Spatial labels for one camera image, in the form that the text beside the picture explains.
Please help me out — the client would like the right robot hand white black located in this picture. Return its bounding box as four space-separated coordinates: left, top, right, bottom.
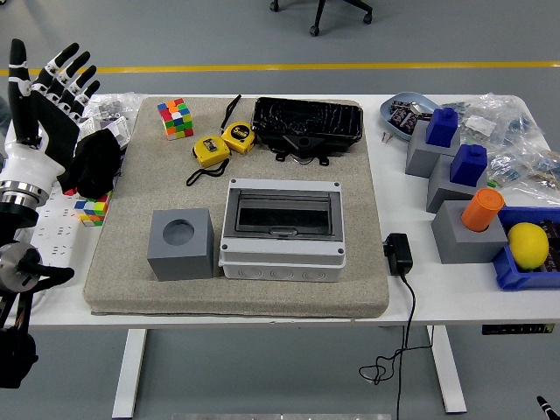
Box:
536 395 560 420

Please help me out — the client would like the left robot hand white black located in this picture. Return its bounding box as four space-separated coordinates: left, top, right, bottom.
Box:
0 38 102 190

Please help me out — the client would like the smoky transparent box lid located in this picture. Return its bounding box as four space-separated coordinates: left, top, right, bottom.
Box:
230 188 337 241

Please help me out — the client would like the white labelled small box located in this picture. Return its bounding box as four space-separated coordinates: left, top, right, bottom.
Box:
104 117 132 148

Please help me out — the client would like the orange cylinder battery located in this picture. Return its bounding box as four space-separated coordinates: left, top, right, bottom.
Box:
460 188 506 233

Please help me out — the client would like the blue block battery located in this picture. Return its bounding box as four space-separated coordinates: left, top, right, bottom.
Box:
449 144 489 186
425 107 459 147

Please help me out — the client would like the grey electrical junction box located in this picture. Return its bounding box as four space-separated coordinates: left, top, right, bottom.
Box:
218 178 347 283

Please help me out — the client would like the black cloth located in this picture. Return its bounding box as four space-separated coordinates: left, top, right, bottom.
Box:
56 129 123 199

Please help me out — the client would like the clear bag of screws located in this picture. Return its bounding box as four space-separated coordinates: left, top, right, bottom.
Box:
85 92 145 148

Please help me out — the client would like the black table control panel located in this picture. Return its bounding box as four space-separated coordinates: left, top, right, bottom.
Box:
481 323 556 336

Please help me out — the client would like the colourful puzzle cube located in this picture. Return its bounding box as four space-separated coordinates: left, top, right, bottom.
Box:
73 191 110 228
157 97 195 142

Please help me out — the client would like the white power strip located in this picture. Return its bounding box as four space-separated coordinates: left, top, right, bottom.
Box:
32 187 84 272

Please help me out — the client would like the white table leg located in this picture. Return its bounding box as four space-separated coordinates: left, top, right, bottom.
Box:
426 325 468 415
112 328 148 419

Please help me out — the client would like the blue plastic bin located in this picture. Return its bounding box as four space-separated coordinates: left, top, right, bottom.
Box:
491 206 560 292

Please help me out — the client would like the yellow tape measure label window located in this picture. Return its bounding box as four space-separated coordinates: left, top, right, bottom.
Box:
185 136 232 187

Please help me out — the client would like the yellow lemon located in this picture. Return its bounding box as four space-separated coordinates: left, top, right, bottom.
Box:
507 221 550 270

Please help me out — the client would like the dark packets stack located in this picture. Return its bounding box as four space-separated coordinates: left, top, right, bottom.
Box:
535 218 560 275

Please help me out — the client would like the grey block holder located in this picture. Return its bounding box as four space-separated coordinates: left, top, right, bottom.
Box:
404 120 461 179
426 153 489 214
430 199 509 265

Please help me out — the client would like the grey block with round hole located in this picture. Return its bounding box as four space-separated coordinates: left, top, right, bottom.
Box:
146 207 215 282

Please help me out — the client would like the yellow tape measure 5m print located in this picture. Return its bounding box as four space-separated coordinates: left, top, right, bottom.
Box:
220 94 257 155

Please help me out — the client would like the grey-brown mat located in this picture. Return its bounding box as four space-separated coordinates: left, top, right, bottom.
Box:
82 95 391 319

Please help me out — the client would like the black power adapter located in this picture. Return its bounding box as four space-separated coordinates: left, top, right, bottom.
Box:
383 233 415 277

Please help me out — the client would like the clear bag of small parts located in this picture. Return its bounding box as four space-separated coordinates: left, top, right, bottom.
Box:
442 92 537 148
502 165 560 205
486 142 560 185

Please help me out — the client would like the black plastic tray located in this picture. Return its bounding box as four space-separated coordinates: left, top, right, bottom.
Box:
251 96 365 154

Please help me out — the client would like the black office chair base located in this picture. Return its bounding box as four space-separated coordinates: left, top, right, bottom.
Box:
269 0 374 37

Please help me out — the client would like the blue-grey bowl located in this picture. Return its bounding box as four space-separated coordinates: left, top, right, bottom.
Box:
379 90 443 142

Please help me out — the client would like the black adapter cord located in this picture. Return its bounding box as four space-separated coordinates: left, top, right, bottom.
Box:
359 273 437 420

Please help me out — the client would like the black plastic bracket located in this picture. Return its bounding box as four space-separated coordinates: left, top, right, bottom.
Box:
274 133 332 168

